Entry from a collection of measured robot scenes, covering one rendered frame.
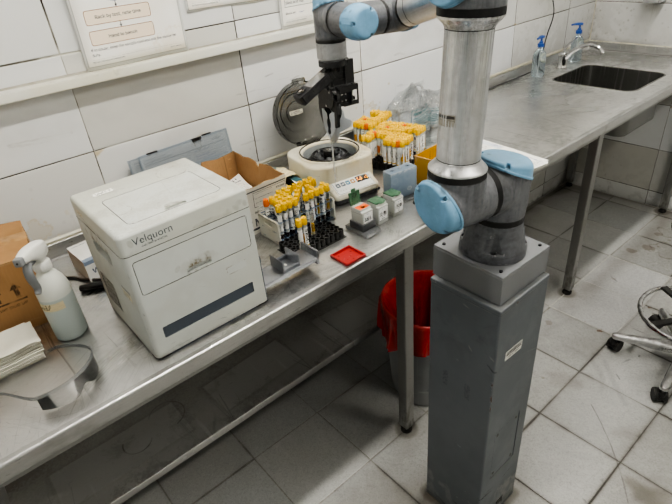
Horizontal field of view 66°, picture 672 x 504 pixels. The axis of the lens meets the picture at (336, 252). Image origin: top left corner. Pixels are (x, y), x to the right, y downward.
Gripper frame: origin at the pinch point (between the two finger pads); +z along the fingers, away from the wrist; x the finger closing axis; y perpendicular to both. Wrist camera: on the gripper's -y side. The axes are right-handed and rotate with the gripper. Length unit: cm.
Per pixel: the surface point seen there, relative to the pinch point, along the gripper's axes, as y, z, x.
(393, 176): 19.2, 16.5, -1.6
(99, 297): -67, 26, 7
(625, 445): 70, 113, -65
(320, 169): 3.4, 14.6, 14.5
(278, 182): -12.6, 12.8, 11.0
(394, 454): 3, 113, -20
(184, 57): -23, -20, 40
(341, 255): -9.7, 25.6, -16.3
